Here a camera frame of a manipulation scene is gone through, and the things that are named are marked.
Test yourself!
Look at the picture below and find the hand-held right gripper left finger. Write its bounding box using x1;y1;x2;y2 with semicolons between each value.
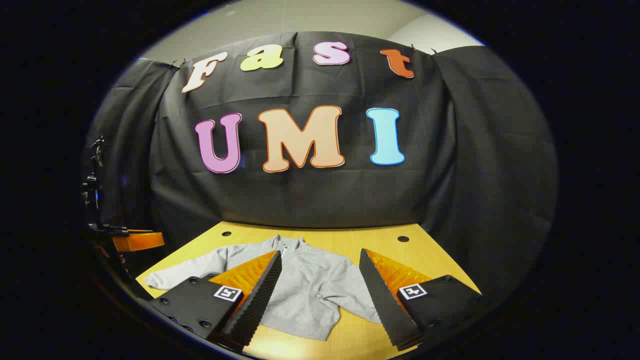
150;250;283;351

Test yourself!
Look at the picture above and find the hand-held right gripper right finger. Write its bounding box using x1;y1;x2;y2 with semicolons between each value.
358;248;484;352

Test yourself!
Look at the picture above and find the grey zip-neck sweatshirt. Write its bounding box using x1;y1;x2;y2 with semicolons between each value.
145;234;384;342

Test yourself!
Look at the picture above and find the black backdrop cloth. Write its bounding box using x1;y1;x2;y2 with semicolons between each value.
82;31;559;301

